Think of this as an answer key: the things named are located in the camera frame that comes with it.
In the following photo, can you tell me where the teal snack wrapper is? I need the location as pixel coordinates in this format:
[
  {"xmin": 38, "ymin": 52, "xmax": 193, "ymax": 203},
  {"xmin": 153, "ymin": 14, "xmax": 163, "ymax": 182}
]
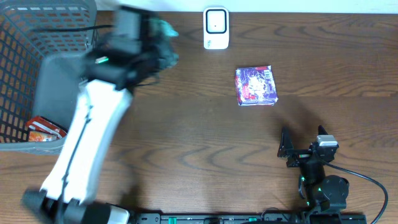
[{"xmin": 151, "ymin": 18, "xmax": 179, "ymax": 70}]

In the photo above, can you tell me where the purple pink pad package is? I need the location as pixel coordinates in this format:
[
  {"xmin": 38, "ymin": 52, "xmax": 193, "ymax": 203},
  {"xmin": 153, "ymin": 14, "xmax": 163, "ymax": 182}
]
[{"xmin": 234, "ymin": 65, "xmax": 279, "ymax": 106}]

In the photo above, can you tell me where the red orange snack bar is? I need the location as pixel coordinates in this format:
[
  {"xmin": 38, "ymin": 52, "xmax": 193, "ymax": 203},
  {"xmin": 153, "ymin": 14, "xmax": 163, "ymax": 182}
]
[{"xmin": 26, "ymin": 116, "xmax": 67, "ymax": 139}]

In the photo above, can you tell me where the small orange packet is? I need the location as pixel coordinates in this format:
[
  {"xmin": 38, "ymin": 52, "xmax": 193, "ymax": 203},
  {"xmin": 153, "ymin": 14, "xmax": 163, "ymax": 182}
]
[{"xmin": 28, "ymin": 131, "xmax": 57, "ymax": 142}]

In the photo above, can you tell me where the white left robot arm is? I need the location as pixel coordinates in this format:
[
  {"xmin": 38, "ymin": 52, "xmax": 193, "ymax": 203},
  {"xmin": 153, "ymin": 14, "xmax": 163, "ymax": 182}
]
[{"xmin": 22, "ymin": 9, "xmax": 178, "ymax": 223}]

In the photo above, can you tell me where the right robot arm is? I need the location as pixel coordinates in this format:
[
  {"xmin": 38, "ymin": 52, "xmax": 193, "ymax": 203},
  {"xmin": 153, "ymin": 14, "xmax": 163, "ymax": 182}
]
[{"xmin": 277, "ymin": 126, "xmax": 349, "ymax": 214}]

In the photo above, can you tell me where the white barcode scanner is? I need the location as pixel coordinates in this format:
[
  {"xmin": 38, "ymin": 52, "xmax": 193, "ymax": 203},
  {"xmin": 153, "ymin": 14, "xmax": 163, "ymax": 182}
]
[{"xmin": 203, "ymin": 7, "xmax": 229, "ymax": 50}]

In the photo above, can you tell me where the grey plastic mesh basket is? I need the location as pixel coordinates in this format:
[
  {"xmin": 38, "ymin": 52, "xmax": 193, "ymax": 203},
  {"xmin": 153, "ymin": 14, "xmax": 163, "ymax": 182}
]
[{"xmin": 1, "ymin": 0, "xmax": 98, "ymax": 155}]

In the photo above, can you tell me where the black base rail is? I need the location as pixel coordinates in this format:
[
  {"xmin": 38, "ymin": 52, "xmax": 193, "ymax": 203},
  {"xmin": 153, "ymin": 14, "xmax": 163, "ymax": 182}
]
[{"xmin": 128, "ymin": 212, "xmax": 367, "ymax": 224}]

